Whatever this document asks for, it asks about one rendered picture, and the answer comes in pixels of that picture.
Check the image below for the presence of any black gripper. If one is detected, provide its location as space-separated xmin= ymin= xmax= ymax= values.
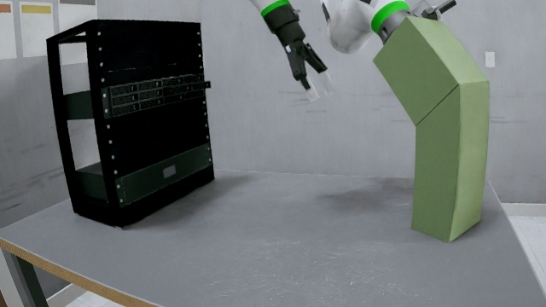
xmin=276 ymin=21 xmax=336 ymax=102

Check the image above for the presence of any black server rack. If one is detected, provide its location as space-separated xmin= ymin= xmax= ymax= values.
xmin=46 ymin=20 xmax=215 ymax=230

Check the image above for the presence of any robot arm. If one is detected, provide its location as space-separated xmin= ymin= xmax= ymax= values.
xmin=249 ymin=0 xmax=456 ymax=55

